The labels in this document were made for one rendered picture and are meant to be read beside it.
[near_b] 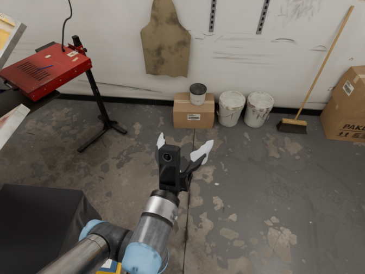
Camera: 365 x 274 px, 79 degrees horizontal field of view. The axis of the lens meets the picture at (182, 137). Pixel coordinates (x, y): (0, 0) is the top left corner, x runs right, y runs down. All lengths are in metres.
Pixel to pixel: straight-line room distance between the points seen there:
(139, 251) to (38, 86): 1.71
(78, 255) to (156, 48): 2.32
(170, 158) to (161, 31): 2.14
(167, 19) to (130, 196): 1.81
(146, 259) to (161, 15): 2.26
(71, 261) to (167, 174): 0.24
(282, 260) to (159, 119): 2.03
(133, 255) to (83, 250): 0.11
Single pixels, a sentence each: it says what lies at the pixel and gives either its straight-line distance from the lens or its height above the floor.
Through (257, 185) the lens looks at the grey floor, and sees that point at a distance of 2.55.
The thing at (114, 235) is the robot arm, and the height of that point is 1.59.
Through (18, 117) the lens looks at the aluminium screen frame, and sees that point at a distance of 1.07.
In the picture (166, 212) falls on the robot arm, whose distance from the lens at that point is 0.51.
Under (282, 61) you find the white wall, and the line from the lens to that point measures 2.83.
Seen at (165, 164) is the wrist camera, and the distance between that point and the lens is 0.51.
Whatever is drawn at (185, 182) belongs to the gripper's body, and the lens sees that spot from 0.56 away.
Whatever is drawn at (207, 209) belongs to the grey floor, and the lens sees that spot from 2.33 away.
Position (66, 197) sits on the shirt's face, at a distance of 1.48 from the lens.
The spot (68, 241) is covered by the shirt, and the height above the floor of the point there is 0.90.
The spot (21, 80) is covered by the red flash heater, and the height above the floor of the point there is 1.10.
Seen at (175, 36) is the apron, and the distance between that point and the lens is 2.53.
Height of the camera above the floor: 2.16
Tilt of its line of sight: 51 degrees down
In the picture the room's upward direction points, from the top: straight up
